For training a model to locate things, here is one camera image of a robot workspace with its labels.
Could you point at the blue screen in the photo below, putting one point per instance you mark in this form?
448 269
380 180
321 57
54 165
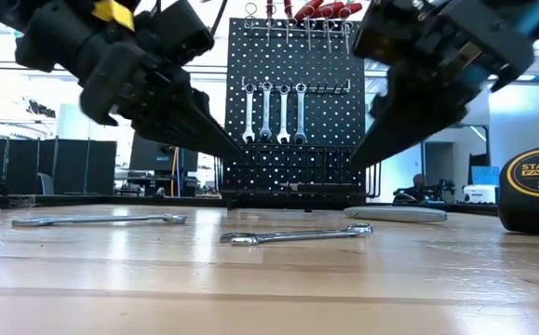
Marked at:
485 176

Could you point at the silver combination wrench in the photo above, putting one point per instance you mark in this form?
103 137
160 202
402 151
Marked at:
265 111
283 111
300 111
97 219
249 111
297 235

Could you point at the white machine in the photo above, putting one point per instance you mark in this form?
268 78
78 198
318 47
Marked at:
481 194

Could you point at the black metal pegboard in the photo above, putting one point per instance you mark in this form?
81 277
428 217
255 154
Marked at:
325 121

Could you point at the grey utility knife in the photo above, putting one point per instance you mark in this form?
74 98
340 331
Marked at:
394 214

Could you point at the silver wrench holder rail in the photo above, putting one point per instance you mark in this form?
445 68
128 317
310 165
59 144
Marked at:
329 88

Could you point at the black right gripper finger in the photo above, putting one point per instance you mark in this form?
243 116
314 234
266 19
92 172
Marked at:
413 121
380 106

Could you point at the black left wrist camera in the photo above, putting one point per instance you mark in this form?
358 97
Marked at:
180 32

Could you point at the yellow tag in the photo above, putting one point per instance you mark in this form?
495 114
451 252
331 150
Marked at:
113 11

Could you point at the white column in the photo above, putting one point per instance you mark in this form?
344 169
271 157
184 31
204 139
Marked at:
71 125

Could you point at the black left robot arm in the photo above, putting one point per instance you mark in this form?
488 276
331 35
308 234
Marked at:
41 32

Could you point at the black monitor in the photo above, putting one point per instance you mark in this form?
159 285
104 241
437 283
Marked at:
157 158

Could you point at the yellow black tape measure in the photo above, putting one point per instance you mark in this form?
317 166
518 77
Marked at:
529 209

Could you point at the dark door frame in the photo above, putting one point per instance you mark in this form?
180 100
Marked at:
421 158

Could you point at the person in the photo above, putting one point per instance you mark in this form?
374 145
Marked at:
419 186

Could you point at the dark office partition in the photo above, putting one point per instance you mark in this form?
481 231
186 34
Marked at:
64 167

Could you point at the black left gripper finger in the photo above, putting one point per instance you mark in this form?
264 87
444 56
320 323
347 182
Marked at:
206 104
190 130

